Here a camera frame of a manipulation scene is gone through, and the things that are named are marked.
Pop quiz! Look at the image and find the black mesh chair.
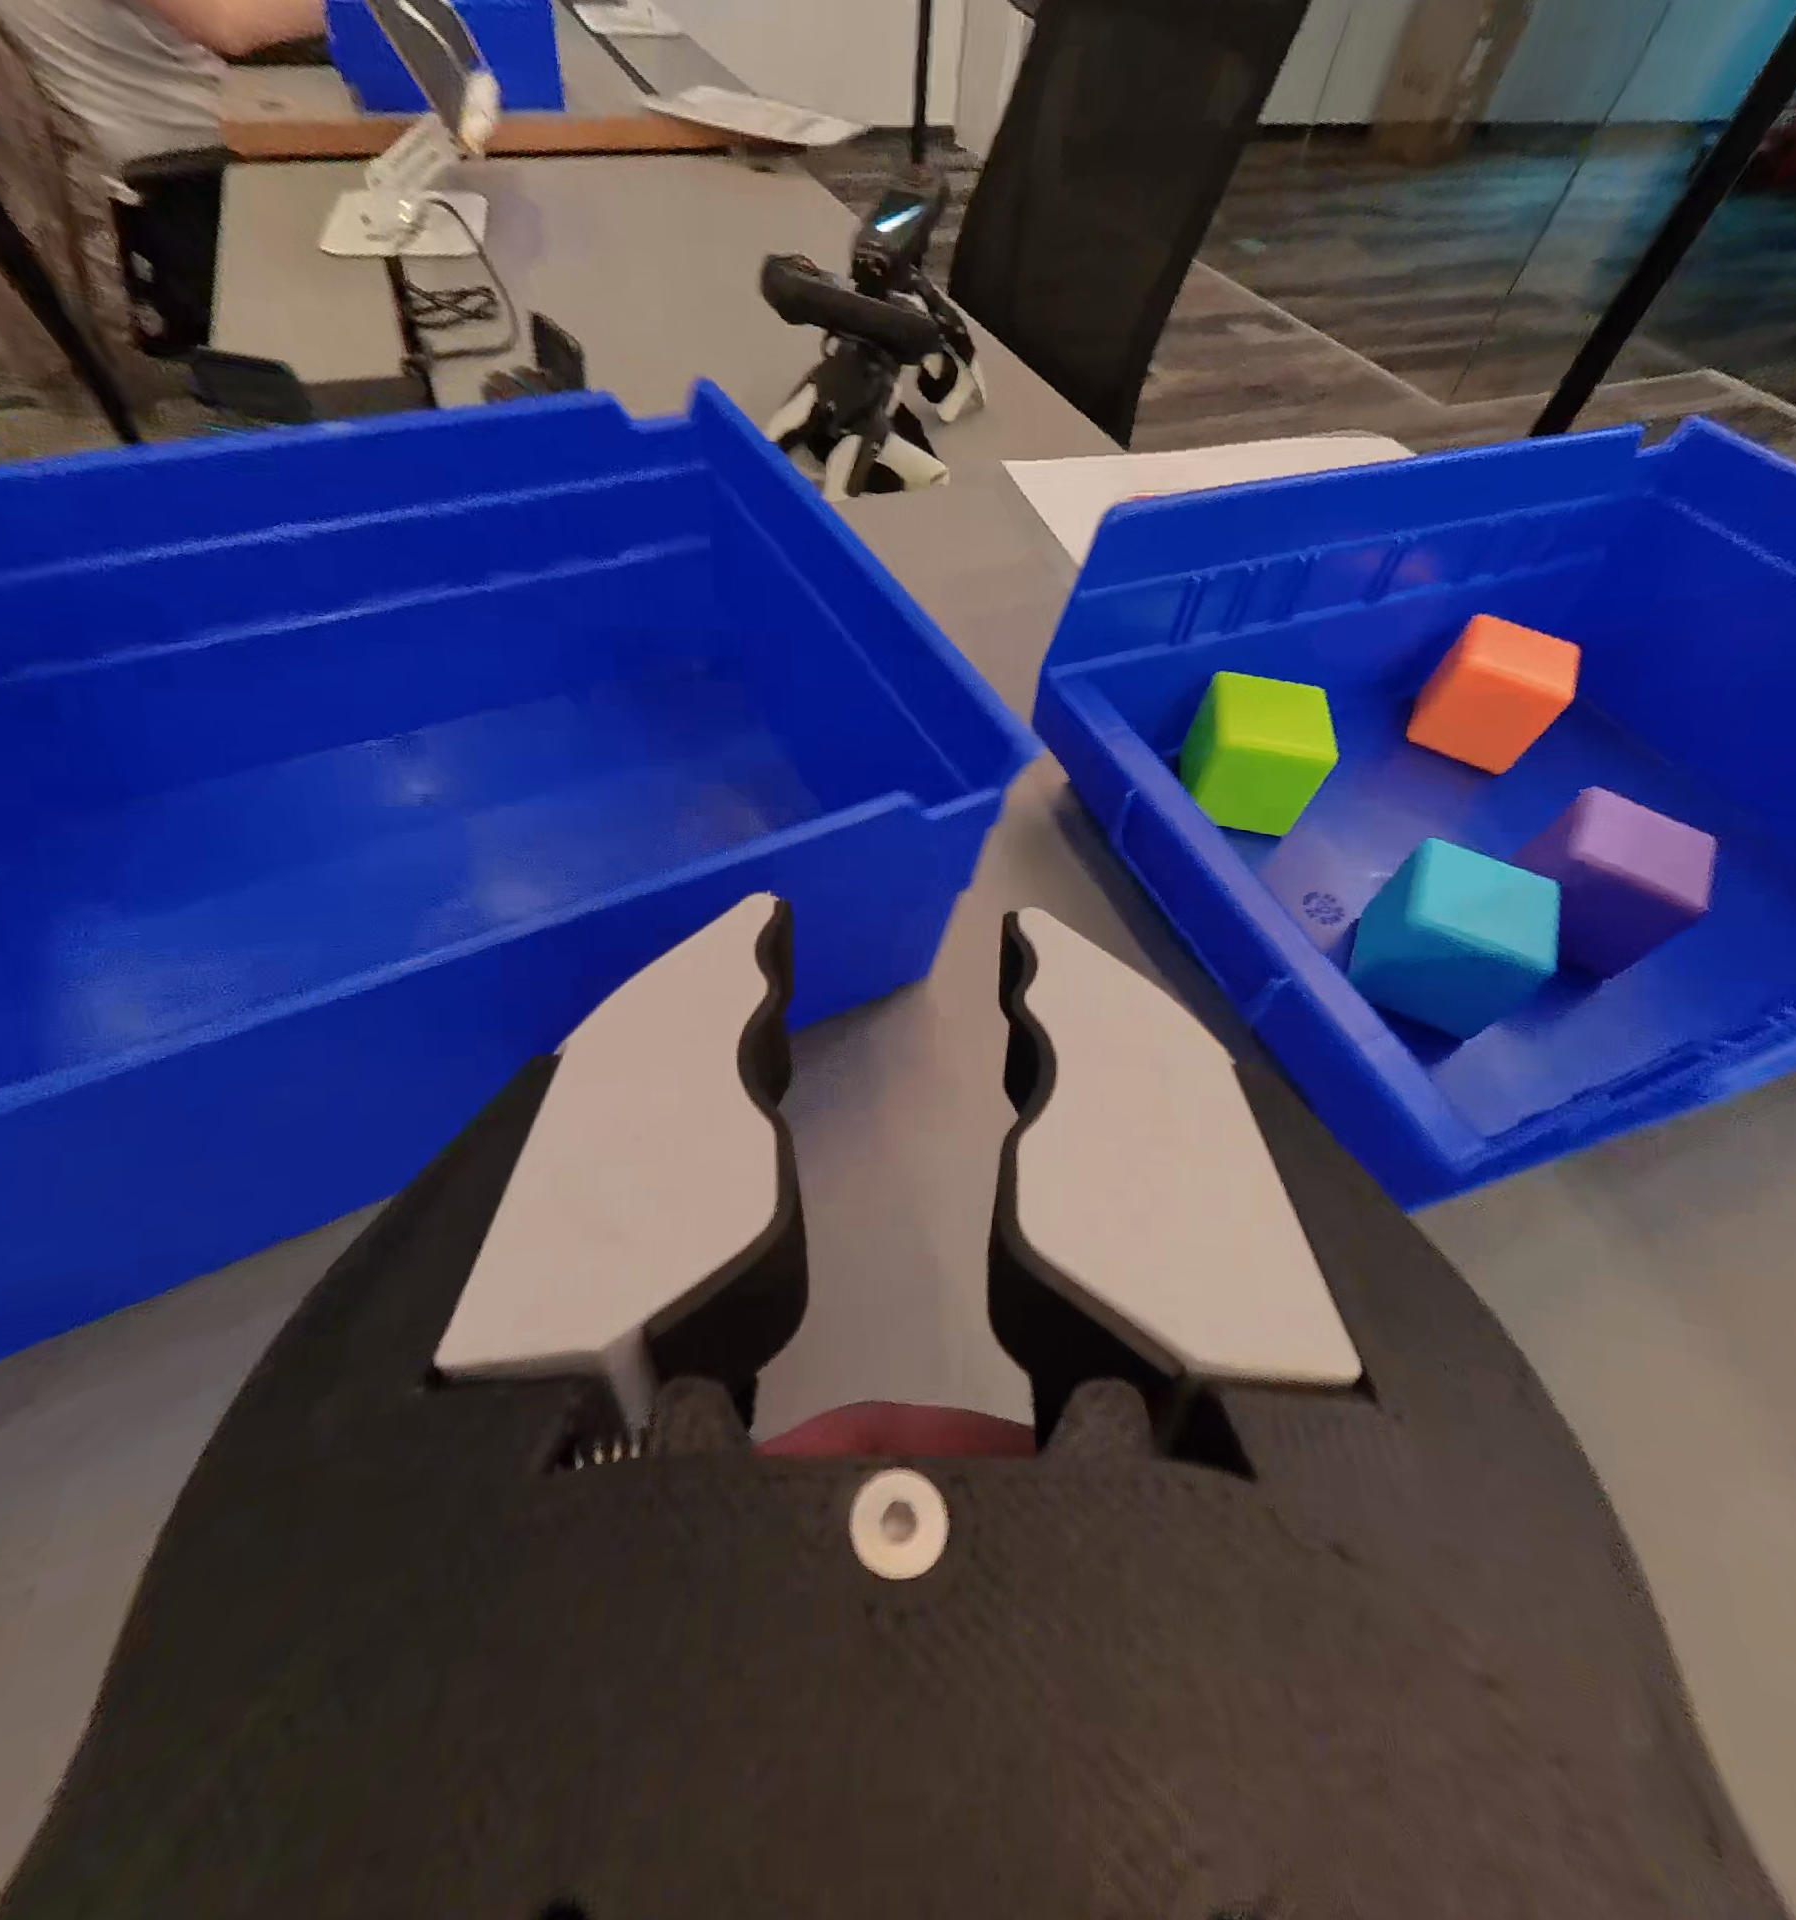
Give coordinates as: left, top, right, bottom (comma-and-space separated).
945, 0, 1312, 450

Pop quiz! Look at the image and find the black cable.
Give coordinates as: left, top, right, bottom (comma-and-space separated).
387, 247, 541, 361

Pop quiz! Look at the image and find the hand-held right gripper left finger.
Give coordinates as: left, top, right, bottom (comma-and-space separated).
429, 891, 811, 1435

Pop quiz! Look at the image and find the black camera on mini tripod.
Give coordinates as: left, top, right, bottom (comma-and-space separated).
760, 173, 981, 505

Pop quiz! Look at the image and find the blue plastic bin with cubes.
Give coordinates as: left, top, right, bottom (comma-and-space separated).
1031, 417, 1796, 1212

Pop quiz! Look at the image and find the teal cube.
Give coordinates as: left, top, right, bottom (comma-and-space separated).
1349, 839, 1564, 1040

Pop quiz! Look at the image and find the white paper sheet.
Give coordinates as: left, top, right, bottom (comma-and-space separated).
1003, 434, 1416, 532
645, 86, 872, 146

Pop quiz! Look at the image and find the purple cube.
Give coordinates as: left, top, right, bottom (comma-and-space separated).
1512, 787, 1718, 981

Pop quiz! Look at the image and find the blue box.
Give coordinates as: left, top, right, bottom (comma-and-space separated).
326, 0, 566, 118

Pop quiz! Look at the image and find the wood-edged table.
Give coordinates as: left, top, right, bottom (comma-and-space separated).
221, 0, 840, 162

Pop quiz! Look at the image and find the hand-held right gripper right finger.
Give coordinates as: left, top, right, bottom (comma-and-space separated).
987, 906, 1366, 1450

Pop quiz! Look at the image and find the black pole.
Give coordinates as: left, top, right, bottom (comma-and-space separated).
1527, 0, 1796, 443

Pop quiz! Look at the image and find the orange cube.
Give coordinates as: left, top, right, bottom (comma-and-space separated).
1404, 611, 1582, 775

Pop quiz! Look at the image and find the grey desk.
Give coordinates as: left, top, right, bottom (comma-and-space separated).
0, 149, 1796, 1920

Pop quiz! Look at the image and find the green cube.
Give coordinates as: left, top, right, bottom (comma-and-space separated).
1182, 671, 1339, 839

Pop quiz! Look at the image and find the brown cardboard box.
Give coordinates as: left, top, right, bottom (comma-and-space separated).
1374, 0, 1533, 165

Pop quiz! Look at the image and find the black device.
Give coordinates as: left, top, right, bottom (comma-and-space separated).
184, 350, 315, 429

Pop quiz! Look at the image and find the white phone stand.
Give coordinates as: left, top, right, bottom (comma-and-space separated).
315, 0, 506, 259

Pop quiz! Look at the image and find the brown cloth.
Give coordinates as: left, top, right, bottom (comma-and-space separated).
0, 0, 133, 446

